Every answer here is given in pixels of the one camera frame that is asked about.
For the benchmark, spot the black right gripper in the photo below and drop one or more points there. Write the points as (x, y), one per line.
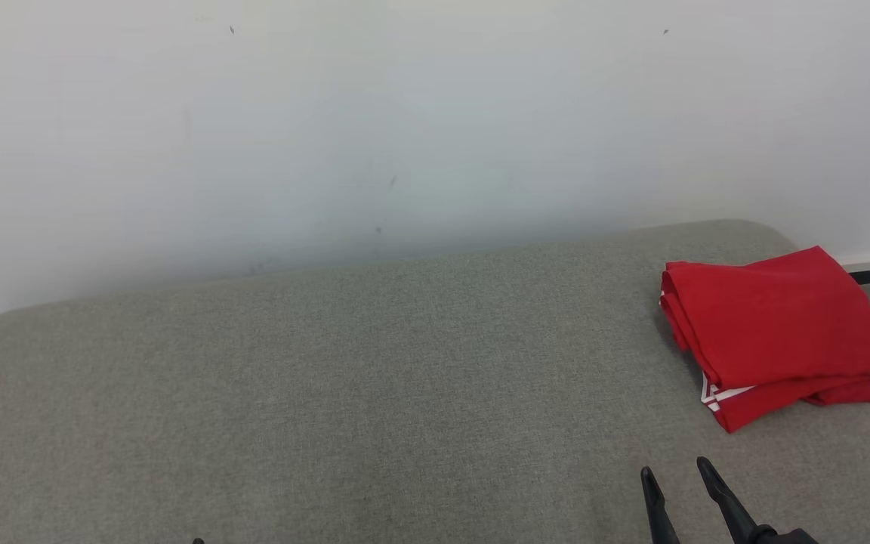
(782, 537)

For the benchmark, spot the grey fabric sofa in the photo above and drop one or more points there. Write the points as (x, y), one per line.
(329, 400)

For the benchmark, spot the red basketball jersey number 23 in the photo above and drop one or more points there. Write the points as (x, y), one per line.
(775, 317)

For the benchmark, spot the red shorts with white band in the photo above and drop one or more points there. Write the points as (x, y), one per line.
(775, 404)

